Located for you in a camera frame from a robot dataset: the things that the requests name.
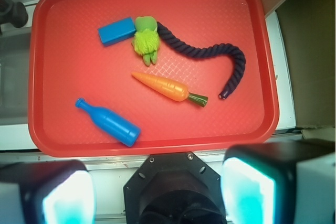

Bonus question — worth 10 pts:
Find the orange toy carrot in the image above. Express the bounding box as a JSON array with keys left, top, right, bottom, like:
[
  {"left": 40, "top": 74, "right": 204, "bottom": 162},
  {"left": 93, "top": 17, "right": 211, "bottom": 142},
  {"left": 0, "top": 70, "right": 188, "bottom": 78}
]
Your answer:
[{"left": 131, "top": 72, "right": 208, "bottom": 108}]

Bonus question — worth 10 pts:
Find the green fuzzy plush toy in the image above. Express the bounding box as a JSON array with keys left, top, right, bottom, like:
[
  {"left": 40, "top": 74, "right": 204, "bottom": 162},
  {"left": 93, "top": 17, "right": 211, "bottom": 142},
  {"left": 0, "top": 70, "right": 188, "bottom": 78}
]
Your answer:
[{"left": 132, "top": 16, "right": 160, "bottom": 67}]

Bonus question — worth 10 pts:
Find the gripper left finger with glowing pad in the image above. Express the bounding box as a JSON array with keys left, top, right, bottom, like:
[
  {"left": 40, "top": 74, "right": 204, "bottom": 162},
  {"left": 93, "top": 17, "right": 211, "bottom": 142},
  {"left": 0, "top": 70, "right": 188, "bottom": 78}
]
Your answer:
[{"left": 1, "top": 160, "right": 96, "bottom": 223}]

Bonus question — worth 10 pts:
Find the blue toy bottle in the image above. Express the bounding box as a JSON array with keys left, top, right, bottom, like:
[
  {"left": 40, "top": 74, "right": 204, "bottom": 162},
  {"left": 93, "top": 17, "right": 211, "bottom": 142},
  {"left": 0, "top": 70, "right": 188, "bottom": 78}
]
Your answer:
[{"left": 75, "top": 98, "right": 141, "bottom": 147}]

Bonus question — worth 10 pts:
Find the black knob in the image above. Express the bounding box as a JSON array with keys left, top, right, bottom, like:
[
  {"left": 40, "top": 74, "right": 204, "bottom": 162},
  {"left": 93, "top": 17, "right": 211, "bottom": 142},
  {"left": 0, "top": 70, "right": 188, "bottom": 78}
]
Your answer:
[{"left": 1, "top": 0, "right": 28, "bottom": 28}]

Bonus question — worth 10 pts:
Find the black octagonal mount plate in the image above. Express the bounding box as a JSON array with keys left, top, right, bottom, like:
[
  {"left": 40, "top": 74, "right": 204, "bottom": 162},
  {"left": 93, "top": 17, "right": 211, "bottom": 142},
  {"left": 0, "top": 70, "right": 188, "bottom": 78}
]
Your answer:
[{"left": 123, "top": 152, "right": 227, "bottom": 223}]

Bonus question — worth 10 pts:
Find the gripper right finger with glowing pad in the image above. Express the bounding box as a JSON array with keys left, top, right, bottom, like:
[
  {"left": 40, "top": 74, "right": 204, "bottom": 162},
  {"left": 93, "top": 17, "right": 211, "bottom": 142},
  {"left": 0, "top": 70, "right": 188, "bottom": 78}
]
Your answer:
[{"left": 220, "top": 139, "right": 335, "bottom": 223}]

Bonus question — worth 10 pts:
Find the blue rectangular block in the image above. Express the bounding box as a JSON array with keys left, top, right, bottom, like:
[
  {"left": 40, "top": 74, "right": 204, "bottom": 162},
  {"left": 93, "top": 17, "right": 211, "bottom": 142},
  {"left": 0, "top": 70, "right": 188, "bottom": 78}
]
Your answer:
[{"left": 98, "top": 17, "right": 136, "bottom": 47}]

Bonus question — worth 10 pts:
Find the red plastic tray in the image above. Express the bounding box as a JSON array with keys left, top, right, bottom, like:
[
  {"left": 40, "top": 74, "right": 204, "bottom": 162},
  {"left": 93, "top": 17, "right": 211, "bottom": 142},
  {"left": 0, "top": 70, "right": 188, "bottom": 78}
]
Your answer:
[{"left": 28, "top": 0, "right": 279, "bottom": 157}]

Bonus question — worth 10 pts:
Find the dark purple twisted rope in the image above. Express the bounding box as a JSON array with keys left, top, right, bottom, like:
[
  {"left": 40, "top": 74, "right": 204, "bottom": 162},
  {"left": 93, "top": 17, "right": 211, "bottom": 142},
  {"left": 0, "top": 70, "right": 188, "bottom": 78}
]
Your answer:
[{"left": 156, "top": 22, "right": 247, "bottom": 100}]

